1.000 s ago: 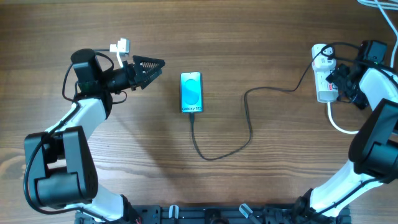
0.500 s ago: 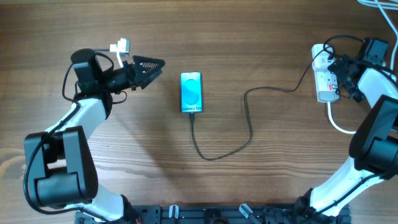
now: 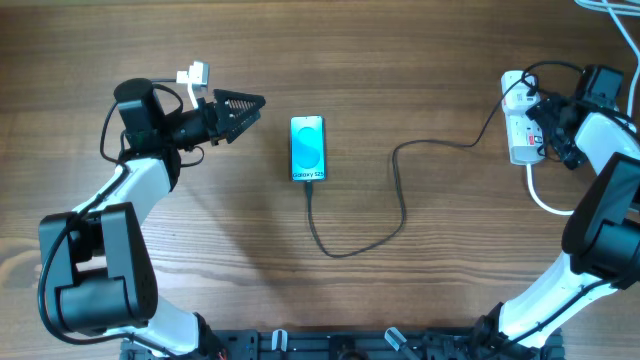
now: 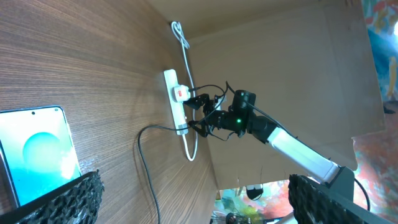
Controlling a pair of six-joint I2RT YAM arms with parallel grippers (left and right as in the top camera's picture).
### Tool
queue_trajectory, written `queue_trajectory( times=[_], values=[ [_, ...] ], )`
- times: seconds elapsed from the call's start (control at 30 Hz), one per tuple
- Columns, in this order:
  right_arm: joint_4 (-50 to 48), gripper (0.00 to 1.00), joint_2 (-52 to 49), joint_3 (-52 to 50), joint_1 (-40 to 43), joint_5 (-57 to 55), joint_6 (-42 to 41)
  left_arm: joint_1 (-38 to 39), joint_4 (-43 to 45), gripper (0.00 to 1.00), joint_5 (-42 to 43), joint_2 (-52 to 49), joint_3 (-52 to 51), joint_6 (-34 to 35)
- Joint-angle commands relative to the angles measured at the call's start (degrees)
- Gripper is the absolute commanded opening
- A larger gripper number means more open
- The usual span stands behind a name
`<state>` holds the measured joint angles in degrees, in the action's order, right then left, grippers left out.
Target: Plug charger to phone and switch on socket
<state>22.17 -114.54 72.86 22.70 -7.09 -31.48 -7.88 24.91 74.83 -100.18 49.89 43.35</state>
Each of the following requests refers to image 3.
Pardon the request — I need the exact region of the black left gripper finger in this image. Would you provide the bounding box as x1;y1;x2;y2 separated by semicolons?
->
213;89;266;125
225;111;261;144

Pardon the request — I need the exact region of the white power strip socket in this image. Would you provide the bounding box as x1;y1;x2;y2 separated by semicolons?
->
501;70;544;165

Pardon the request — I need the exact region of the black USB charging cable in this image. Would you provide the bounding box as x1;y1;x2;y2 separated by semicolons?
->
304;72;540;260

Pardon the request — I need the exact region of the Galaxy S25 smartphone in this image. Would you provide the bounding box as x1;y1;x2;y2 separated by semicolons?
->
290;115;327;182

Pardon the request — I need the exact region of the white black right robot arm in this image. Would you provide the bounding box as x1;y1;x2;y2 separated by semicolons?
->
469;65;639;359

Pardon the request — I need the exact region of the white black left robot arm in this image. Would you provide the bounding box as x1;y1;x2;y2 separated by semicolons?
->
37;78;266;359

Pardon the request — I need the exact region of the white power strip cord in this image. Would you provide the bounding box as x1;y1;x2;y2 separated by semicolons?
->
525;0;640;217

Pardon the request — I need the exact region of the black mounting rail base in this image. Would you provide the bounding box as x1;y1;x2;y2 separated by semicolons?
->
119;326;566;360

